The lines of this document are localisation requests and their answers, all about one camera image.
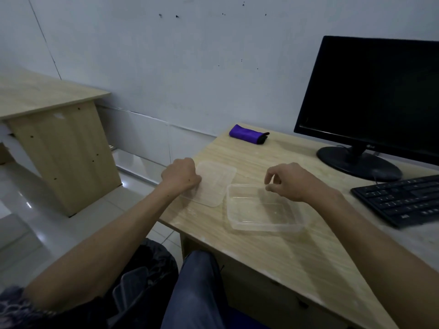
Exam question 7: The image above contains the person's right hand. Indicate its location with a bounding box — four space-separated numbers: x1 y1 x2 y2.
264 162 331 203

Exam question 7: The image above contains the person's left hand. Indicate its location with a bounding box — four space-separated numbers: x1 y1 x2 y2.
160 157 202 198

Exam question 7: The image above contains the clear plastic lid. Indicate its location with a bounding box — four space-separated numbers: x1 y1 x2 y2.
181 159 238 208

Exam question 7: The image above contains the black garbage bag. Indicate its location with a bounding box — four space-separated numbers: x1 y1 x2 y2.
102 237 180 329

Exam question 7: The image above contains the person's right forearm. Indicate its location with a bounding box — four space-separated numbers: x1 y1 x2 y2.
307 188 439 329

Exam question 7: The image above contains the person's left forearm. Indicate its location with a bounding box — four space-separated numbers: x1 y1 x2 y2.
24 183 179 314

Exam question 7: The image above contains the purple grey cleaning cloth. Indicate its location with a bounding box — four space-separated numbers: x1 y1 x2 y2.
229 124 270 145

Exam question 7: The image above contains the person's blue jeans leg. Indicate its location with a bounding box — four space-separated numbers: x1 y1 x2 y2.
160 249 229 329

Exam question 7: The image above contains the light wooden table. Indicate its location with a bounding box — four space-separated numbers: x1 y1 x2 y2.
159 123 439 329

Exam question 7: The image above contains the black keyboard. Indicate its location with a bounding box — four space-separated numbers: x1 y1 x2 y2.
350 174 439 229

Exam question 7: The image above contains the black computer monitor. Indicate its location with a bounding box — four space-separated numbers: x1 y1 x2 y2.
294 35 439 183

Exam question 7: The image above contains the light wooden side desk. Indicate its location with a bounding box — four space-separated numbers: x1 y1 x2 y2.
0 66 123 218

